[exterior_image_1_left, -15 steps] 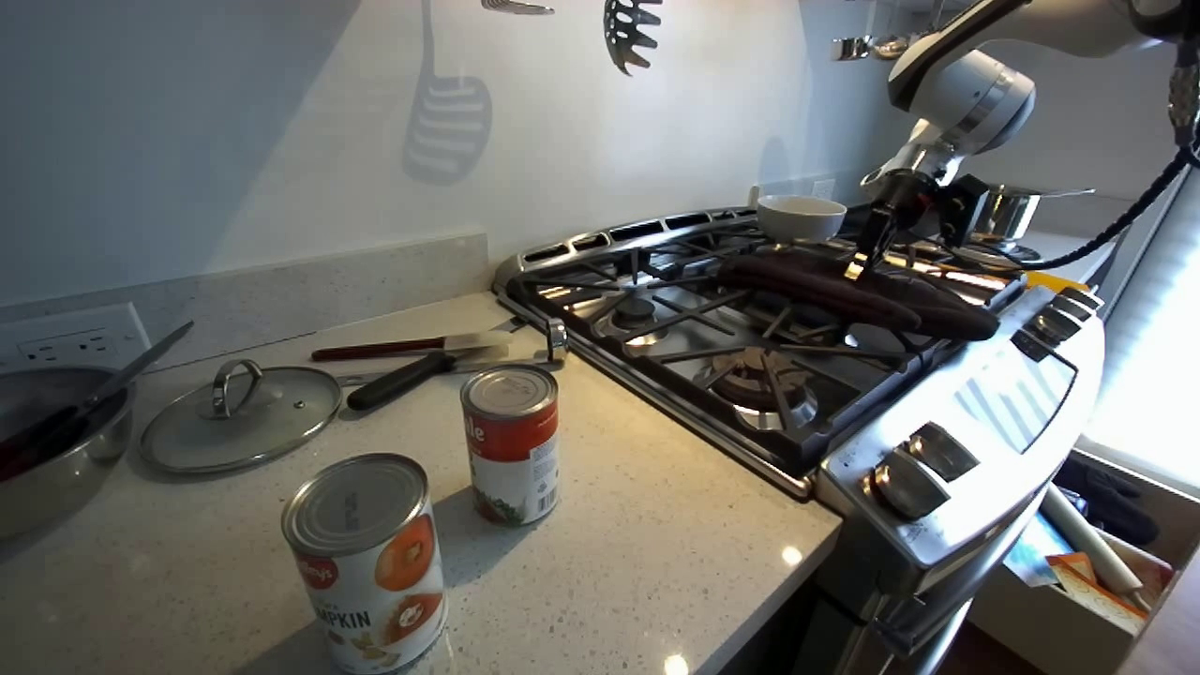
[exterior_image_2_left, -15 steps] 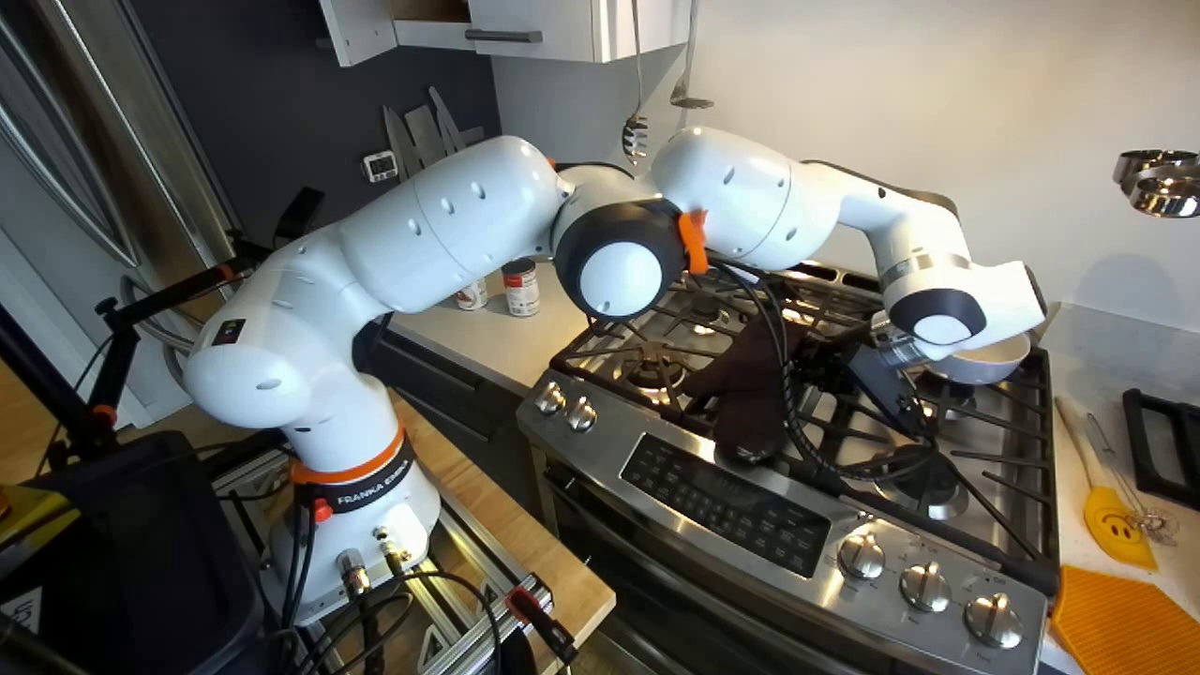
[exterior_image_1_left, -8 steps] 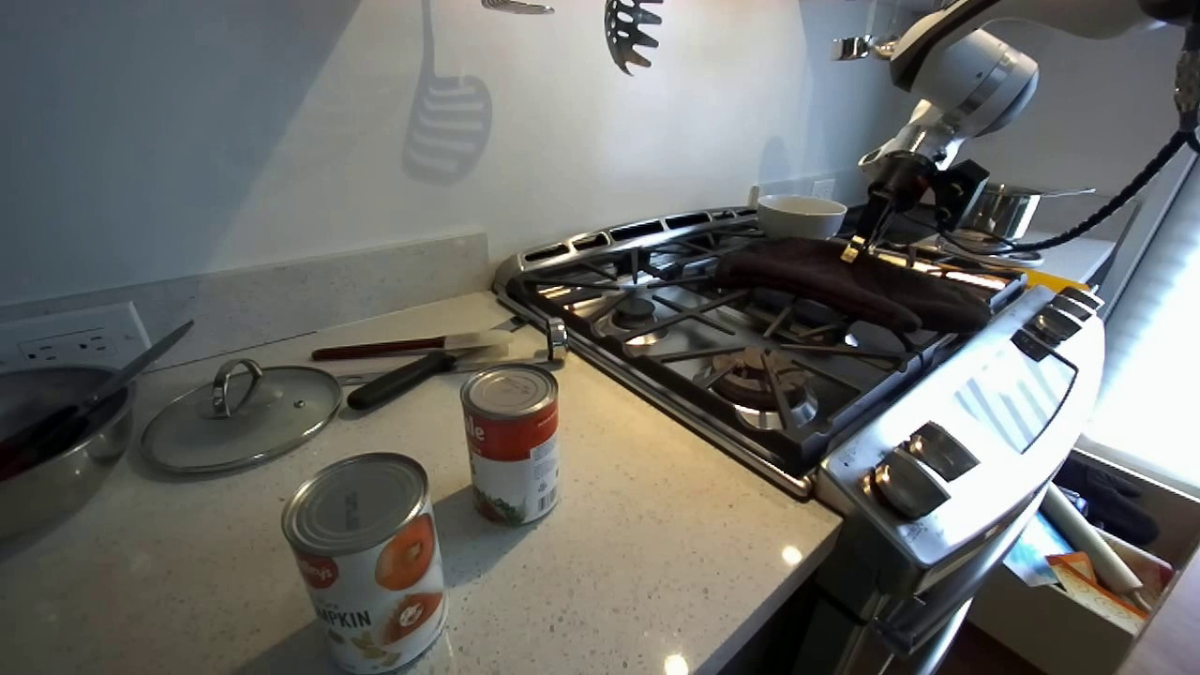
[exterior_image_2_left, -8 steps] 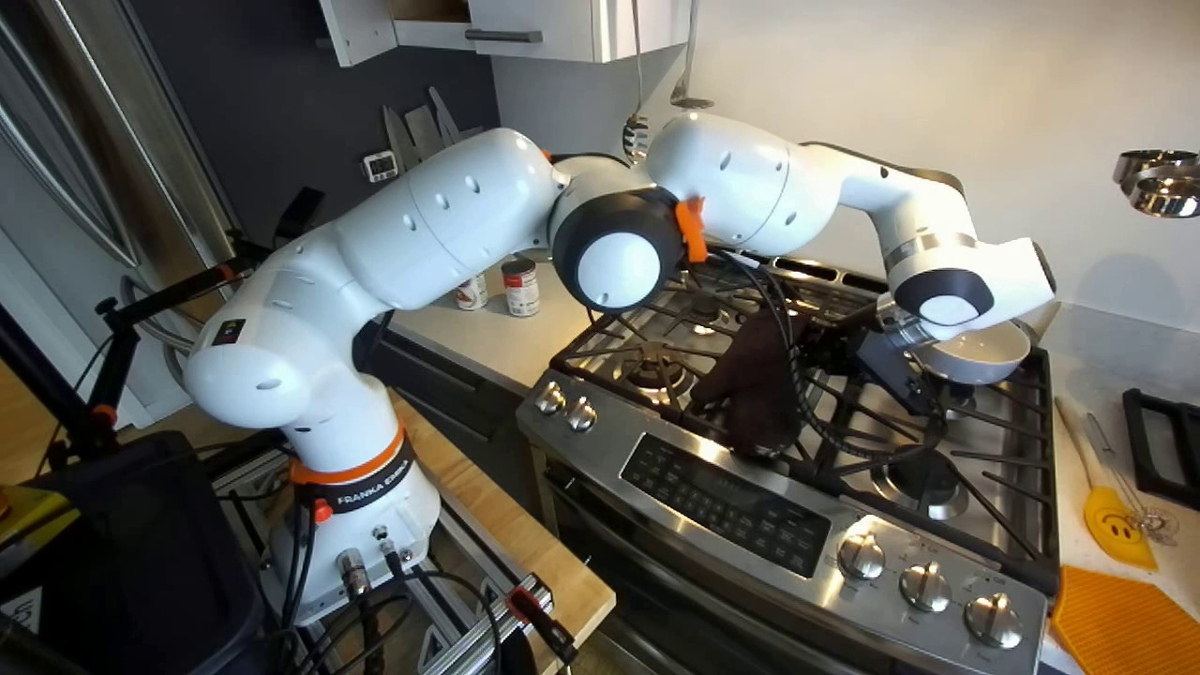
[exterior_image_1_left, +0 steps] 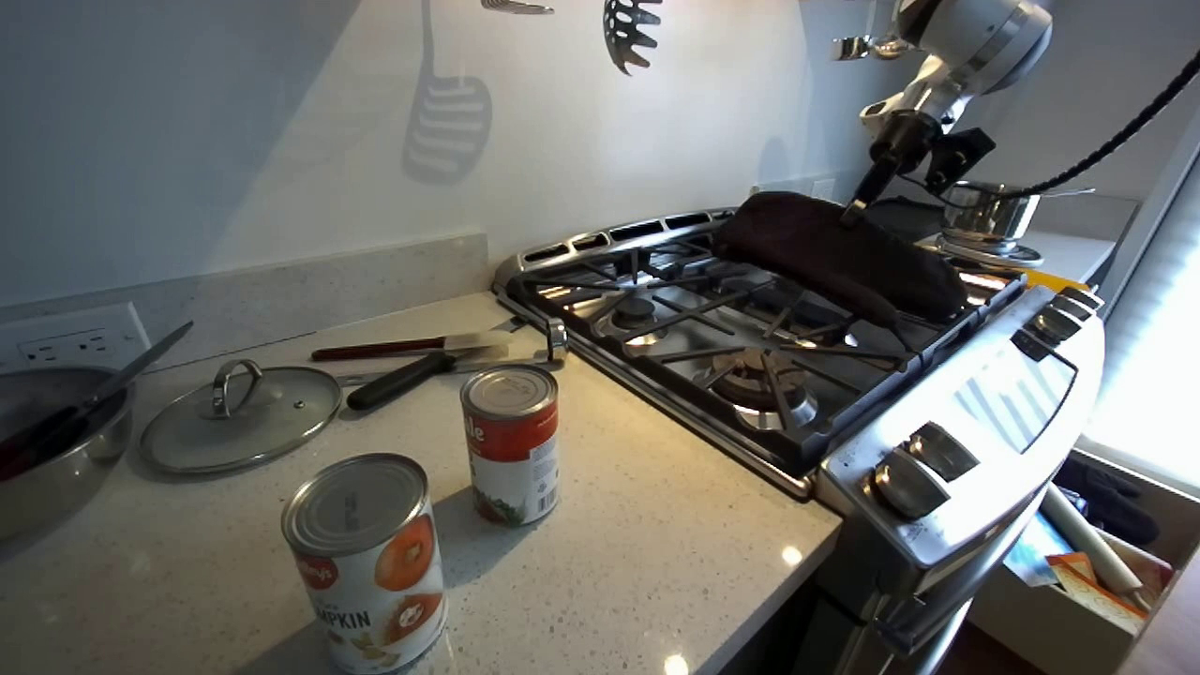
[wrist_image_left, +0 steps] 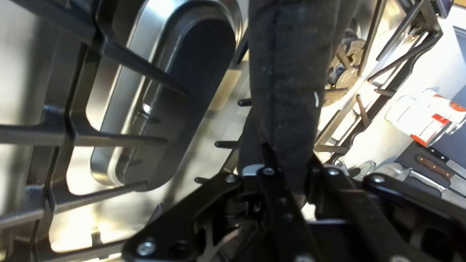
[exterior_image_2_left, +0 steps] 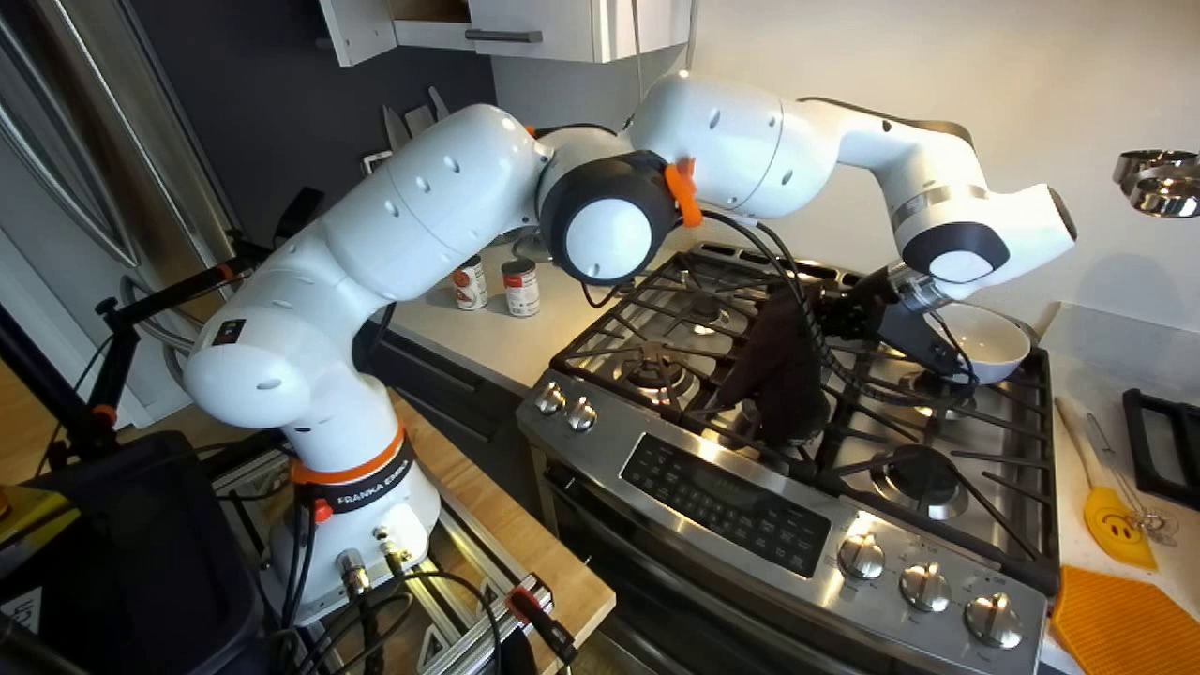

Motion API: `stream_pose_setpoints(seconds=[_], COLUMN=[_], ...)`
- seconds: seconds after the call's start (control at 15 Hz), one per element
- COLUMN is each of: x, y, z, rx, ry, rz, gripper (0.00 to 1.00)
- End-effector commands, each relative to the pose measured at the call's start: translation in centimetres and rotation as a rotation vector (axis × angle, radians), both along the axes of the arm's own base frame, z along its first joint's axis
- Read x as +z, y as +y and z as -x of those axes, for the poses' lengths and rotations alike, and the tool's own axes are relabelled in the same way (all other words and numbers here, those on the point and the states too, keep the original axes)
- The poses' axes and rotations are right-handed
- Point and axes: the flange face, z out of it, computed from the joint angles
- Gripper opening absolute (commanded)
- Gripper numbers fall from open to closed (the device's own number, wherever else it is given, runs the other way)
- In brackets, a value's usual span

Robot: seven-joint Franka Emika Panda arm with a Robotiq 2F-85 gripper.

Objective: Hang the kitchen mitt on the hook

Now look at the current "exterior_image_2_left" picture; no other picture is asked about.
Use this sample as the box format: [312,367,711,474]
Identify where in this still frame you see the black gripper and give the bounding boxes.
[872,293,974,387]

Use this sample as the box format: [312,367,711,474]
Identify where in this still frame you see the dark kitchen mitt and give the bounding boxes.
[711,268,897,449]

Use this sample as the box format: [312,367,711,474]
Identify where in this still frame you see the white bowl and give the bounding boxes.
[929,299,1065,392]

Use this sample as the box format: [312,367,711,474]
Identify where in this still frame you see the stainless steel gas stove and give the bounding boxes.
[515,240,1065,675]

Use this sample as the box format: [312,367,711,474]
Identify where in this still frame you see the yellow spatula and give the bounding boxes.
[1052,399,1159,579]

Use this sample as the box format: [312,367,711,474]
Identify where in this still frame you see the metal bowl on shelf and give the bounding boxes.
[1109,147,1200,227]

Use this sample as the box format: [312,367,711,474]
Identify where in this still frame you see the orange silicone mat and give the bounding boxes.
[1047,563,1200,675]

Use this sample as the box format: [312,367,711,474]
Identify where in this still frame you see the soup can red label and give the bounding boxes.
[499,257,545,319]

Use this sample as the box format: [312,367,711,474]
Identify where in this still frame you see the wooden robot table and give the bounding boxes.
[125,392,619,675]

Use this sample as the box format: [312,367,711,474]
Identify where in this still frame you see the dark base cabinet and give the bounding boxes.
[357,317,545,503]

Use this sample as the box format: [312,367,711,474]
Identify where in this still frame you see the dark knife board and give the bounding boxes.
[351,52,501,182]

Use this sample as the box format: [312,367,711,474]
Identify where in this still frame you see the black tripod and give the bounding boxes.
[0,259,237,459]

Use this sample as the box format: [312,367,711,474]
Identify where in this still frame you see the black bag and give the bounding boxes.
[0,428,272,675]

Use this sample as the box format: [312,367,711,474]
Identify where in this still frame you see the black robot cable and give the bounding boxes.
[696,203,981,407]

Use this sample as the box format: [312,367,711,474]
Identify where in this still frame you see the white wall cabinet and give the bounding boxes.
[314,0,696,70]

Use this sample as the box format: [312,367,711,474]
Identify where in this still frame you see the black base cables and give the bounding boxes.
[246,485,580,675]

